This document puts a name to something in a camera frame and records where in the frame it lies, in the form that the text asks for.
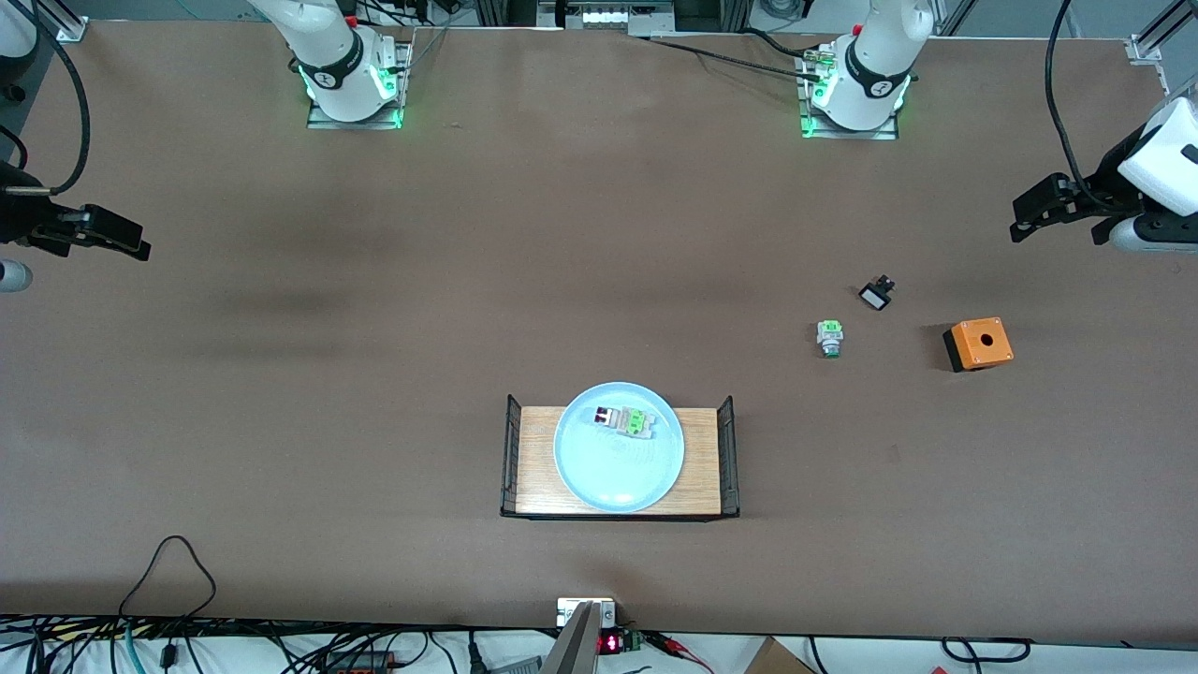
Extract black cable across table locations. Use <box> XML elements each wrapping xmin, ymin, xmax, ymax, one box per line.
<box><xmin>646</xmin><ymin>36</ymin><xmax>829</xmax><ymax>85</ymax></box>

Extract wooden shelf black wire sides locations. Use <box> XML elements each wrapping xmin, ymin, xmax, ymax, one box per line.
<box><xmin>500</xmin><ymin>394</ymin><xmax>741</xmax><ymax>521</ymax></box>

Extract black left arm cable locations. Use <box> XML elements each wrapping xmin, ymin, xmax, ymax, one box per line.
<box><xmin>1045</xmin><ymin>0</ymin><xmax>1092</xmax><ymax>190</ymax></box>

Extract red push button switch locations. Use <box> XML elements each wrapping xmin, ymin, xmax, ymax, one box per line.
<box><xmin>592</xmin><ymin>404</ymin><xmax>656</xmax><ymax>439</ymax></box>

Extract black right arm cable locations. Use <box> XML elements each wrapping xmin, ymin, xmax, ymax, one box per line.
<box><xmin>0</xmin><ymin>0</ymin><xmax>92</xmax><ymax>196</ymax></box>

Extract metal frame with white light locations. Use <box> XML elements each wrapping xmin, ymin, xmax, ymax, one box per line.
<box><xmin>538</xmin><ymin>0</ymin><xmax>675</xmax><ymax>37</ymax></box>

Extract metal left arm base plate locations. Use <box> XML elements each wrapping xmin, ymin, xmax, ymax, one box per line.
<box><xmin>796</xmin><ymin>47</ymin><xmax>901</xmax><ymax>141</ymax></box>

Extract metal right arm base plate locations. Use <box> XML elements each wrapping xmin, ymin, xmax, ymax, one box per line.
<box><xmin>307</xmin><ymin>39</ymin><xmax>413</xmax><ymax>130</ymax></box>

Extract brown cardboard piece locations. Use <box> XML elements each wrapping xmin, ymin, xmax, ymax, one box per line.
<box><xmin>744</xmin><ymin>637</ymin><xmax>817</xmax><ymax>674</ymax></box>

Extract light blue round plate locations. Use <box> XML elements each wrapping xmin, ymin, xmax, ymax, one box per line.
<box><xmin>553</xmin><ymin>381</ymin><xmax>686</xmax><ymax>514</ymax></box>

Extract thin black looped cable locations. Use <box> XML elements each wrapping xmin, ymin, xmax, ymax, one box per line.
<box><xmin>119</xmin><ymin>535</ymin><xmax>218</xmax><ymax>619</ymax></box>

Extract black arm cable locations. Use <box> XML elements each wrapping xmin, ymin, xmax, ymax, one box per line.
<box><xmin>0</xmin><ymin>0</ymin><xmax>92</xmax><ymax>196</ymax></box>
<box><xmin>1045</xmin><ymin>0</ymin><xmax>1092</xmax><ymax>190</ymax></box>

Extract grey camera mount bar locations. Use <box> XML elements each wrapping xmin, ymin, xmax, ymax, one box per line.
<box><xmin>541</xmin><ymin>597</ymin><xmax>619</xmax><ymax>674</ymax></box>

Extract orange button enclosure box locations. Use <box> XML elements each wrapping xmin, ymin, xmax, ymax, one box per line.
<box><xmin>942</xmin><ymin>317</ymin><xmax>1015</xmax><ymax>374</ymax></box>

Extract aluminium frame profile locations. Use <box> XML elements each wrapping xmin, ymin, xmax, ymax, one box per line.
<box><xmin>1128</xmin><ymin>0</ymin><xmax>1198</xmax><ymax>66</ymax></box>
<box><xmin>28</xmin><ymin>0</ymin><xmax>90</xmax><ymax>43</ymax></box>

